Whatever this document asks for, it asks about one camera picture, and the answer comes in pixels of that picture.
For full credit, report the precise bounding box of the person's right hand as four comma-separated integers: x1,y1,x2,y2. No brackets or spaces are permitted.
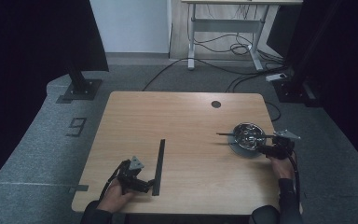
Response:
267,154,298,182

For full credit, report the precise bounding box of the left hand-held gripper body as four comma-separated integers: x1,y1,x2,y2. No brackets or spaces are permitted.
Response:
117,155,145,196

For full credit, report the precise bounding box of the person's dark clothed knee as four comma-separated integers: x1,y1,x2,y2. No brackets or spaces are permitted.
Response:
249,204,282,224

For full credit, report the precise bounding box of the long black floor cable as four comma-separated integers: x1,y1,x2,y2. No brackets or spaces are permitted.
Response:
142,57,288,92

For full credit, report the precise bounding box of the black stand with base plate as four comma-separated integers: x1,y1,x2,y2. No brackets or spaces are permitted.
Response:
273,0,322,108

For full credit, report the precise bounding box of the grey round plate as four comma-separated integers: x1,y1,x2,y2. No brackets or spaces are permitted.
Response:
227,133,269,159

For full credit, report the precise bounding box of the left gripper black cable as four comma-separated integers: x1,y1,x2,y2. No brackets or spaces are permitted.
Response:
99,161,129,201

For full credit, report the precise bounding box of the white frame desk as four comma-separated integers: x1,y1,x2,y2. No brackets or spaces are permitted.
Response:
181,0,304,72

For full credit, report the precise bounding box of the black curtain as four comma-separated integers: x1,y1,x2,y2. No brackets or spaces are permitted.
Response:
0,0,110,195
266,0,358,176

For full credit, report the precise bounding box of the person's left hand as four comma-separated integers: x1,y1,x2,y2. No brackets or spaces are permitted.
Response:
97,179,136,215

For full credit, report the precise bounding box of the black stand base left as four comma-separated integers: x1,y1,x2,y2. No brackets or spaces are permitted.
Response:
55,63,103,105

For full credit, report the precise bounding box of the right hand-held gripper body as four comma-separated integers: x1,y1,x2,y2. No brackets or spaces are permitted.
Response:
268,129,302,161

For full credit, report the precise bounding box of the tangle of black cables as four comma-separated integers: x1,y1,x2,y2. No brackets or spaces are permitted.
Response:
186,4,285,66

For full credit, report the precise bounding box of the white power strip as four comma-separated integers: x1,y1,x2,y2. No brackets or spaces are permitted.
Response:
265,72,289,83

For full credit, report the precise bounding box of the long black bar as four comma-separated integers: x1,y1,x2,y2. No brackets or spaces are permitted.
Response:
151,138,166,197

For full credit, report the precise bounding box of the black cable loop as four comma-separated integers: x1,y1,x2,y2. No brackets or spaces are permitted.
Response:
264,101,282,122

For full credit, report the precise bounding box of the thin black chopstick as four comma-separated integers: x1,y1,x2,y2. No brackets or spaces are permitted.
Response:
215,133,276,138

